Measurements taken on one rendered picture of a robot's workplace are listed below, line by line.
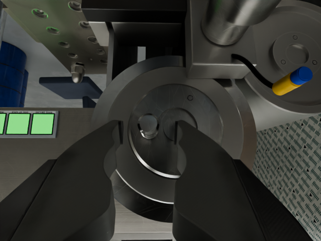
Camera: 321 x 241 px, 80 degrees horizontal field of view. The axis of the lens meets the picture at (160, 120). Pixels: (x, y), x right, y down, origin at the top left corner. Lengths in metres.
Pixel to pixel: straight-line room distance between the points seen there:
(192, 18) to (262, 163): 0.30
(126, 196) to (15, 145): 0.46
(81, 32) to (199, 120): 0.34
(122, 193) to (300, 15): 0.25
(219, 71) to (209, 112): 0.03
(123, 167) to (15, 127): 0.47
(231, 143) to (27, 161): 0.50
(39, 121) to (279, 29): 0.52
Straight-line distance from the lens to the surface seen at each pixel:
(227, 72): 0.17
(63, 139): 0.55
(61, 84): 2.13
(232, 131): 0.17
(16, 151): 0.60
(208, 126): 0.16
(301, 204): 0.33
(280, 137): 0.35
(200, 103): 0.16
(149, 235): 0.53
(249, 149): 0.19
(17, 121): 0.60
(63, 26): 0.44
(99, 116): 0.18
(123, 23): 0.20
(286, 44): 0.23
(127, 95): 0.17
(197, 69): 0.16
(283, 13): 0.26
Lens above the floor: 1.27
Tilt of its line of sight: 12 degrees down
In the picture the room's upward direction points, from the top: 180 degrees counter-clockwise
